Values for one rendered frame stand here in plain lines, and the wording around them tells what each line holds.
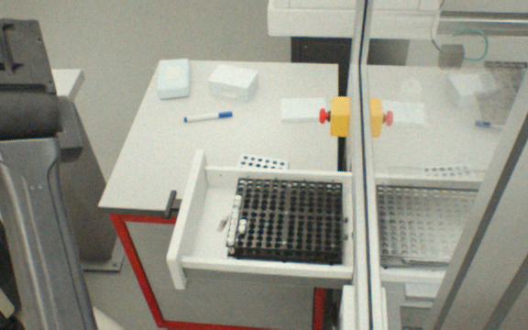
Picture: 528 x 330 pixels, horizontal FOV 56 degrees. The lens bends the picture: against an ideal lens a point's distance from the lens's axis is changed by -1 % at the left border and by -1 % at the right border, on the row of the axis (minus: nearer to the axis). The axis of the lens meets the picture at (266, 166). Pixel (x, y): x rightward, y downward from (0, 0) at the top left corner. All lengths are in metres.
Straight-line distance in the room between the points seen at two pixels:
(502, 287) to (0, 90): 0.45
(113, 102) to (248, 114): 1.52
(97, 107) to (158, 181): 1.60
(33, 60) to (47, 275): 0.21
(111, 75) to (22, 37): 2.53
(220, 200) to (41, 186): 0.69
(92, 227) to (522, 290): 1.84
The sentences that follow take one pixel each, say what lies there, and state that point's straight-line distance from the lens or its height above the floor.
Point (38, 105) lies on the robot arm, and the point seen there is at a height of 1.40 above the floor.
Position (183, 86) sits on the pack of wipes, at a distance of 1.52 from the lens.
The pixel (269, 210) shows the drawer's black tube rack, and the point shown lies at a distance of 1.02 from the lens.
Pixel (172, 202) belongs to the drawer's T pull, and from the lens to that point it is 1.05.
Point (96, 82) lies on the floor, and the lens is 3.06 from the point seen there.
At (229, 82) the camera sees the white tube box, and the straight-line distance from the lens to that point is 1.49.
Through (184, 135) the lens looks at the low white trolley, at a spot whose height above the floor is 0.76.
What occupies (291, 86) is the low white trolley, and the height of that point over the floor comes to 0.76.
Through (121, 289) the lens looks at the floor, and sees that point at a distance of 2.07.
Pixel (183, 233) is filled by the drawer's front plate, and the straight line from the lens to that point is 0.99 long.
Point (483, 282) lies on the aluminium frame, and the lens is 0.24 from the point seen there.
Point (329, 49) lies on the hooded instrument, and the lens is 1.74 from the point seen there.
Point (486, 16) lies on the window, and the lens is 0.32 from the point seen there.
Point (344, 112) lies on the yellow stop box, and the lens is 1.22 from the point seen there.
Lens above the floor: 1.70
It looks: 46 degrees down
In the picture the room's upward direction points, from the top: 3 degrees counter-clockwise
